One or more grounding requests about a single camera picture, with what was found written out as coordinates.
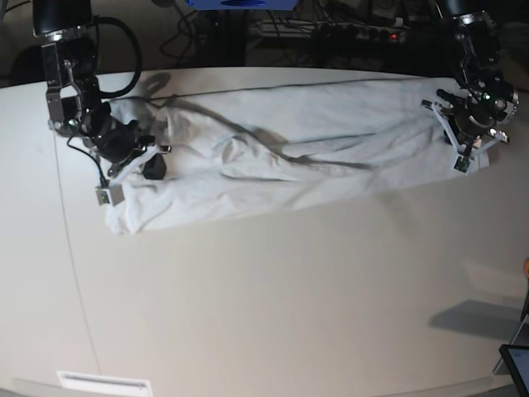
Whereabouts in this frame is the black tablet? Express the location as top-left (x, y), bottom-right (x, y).
top-left (499, 344), bottom-right (528, 397)

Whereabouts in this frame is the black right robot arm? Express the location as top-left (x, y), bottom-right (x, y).
top-left (32, 1), bottom-right (170, 184)

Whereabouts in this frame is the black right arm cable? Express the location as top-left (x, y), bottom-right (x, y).
top-left (93, 16), bottom-right (143, 100)

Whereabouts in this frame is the white T-shirt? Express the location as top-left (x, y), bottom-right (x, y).
top-left (102, 76), bottom-right (493, 237)

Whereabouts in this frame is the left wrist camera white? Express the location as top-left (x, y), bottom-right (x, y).
top-left (431, 102), bottom-right (500, 175)

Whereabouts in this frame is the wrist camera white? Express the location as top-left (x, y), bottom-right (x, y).
top-left (96, 146), bottom-right (160, 207)
top-left (431, 102), bottom-right (500, 175)

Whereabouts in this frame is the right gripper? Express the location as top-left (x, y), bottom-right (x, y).
top-left (88, 119), bottom-right (171, 180)

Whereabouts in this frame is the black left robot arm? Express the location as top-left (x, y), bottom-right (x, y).
top-left (422, 1), bottom-right (519, 158)

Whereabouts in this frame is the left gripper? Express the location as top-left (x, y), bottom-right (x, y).
top-left (422, 89), bottom-right (511, 144)

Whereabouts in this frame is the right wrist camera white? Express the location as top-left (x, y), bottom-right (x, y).
top-left (96, 146), bottom-right (160, 207)

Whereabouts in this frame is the white label strip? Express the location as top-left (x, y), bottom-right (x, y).
top-left (57, 371), bottom-right (152, 396)

